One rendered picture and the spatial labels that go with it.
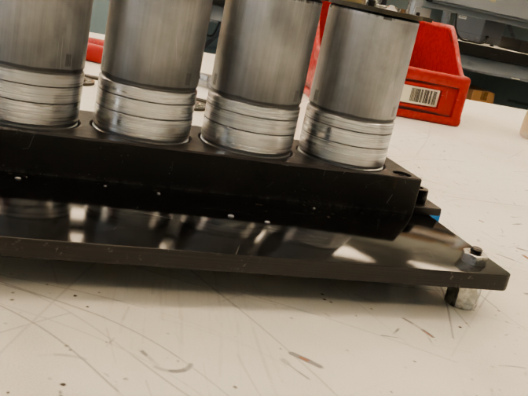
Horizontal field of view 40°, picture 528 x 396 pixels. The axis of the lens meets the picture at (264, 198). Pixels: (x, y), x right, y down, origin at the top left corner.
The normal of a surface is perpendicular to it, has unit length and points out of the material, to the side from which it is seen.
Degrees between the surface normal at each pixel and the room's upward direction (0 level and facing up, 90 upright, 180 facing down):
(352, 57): 90
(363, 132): 90
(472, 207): 0
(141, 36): 90
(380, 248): 0
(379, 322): 0
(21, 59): 90
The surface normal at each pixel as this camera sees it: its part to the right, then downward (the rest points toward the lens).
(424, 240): 0.20, -0.94
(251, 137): 0.07, 0.30
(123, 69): -0.43, 0.18
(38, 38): 0.33, 0.33
